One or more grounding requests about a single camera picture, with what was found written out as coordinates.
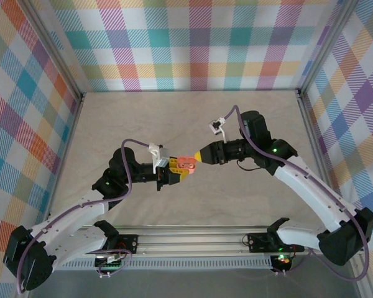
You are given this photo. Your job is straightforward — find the pink earbud charging case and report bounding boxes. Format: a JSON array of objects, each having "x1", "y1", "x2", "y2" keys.
[{"x1": 177, "y1": 156, "x2": 197, "y2": 174}]

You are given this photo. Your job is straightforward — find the small black controller board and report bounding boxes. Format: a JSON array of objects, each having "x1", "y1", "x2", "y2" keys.
[
  {"x1": 94, "y1": 251, "x2": 133, "y2": 279},
  {"x1": 270, "y1": 253, "x2": 296, "y2": 276}
]

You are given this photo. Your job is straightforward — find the thin black gripper wire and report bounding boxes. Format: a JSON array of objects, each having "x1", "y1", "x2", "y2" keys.
[{"x1": 237, "y1": 158, "x2": 264, "y2": 171}]

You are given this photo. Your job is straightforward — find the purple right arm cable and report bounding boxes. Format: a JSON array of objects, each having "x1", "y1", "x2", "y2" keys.
[{"x1": 220, "y1": 104, "x2": 371, "y2": 282}]

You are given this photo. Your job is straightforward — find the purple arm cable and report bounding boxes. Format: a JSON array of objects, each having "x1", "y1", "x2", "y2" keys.
[
  {"x1": 220, "y1": 104, "x2": 371, "y2": 282},
  {"x1": 16, "y1": 138, "x2": 153, "y2": 294}
]

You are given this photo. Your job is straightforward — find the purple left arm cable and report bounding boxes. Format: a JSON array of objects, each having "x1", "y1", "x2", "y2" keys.
[{"x1": 16, "y1": 138, "x2": 153, "y2": 294}]

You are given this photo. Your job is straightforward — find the aluminium left side rail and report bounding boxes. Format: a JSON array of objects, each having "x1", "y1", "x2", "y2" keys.
[{"x1": 17, "y1": 93, "x2": 85, "y2": 298}]

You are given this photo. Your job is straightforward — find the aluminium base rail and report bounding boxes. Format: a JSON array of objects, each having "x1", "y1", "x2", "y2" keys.
[{"x1": 27, "y1": 231, "x2": 363, "y2": 257}]

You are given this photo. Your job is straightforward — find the aluminium right side rail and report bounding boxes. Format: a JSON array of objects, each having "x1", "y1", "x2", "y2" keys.
[{"x1": 296, "y1": 89, "x2": 373, "y2": 298}]

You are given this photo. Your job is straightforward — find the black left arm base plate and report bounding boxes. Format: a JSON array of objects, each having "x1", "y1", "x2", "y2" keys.
[{"x1": 94, "y1": 234, "x2": 140, "y2": 255}]

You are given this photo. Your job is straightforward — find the grey slotted cable duct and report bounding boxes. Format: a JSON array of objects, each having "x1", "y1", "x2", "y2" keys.
[{"x1": 37, "y1": 256, "x2": 274, "y2": 271}]

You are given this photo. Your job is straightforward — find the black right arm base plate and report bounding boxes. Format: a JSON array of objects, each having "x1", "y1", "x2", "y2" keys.
[{"x1": 247, "y1": 232, "x2": 305, "y2": 253}]

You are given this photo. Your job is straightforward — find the aluminium right frame post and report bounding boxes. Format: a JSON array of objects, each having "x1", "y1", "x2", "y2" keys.
[{"x1": 297, "y1": 0, "x2": 358, "y2": 97}]

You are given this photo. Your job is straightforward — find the aluminium frame post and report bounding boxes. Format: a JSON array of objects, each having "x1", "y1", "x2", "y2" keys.
[
  {"x1": 297, "y1": 0, "x2": 358, "y2": 97},
  {"x1": 20, "y1": 0, "x2": 85, "y2": 103}
]

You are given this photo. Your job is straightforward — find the aluminium left frame post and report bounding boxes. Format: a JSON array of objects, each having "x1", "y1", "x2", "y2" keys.
[{"x1": 20, "y1": 0, "x2": 85, "y2": 103}]

